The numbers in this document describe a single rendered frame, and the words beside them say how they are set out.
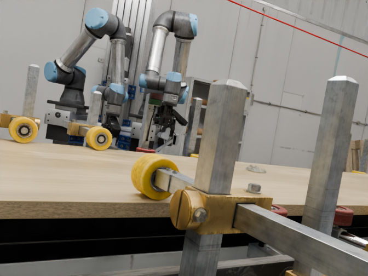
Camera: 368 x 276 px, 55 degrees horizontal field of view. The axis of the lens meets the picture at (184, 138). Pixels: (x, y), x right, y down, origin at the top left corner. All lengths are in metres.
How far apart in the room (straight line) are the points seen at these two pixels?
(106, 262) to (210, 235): 0.26
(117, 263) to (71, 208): 0.14
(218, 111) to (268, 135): 5.00
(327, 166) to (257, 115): 4.67
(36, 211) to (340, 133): 0.48
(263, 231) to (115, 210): 0.28
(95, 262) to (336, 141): 0.45
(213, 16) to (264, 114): 1.57
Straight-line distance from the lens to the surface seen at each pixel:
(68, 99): 2.27
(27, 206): 0.58
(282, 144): 5.65
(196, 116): 1.73
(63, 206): 0.60
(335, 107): 0.62
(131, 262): 0.69
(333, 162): 0.61
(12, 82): 4.07
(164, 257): 0.72
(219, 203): 0.45
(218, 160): 0.44
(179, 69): 2.12
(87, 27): 2.06
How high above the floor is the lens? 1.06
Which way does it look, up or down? 3 degrees down
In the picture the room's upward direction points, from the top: 9 degrees clockwise
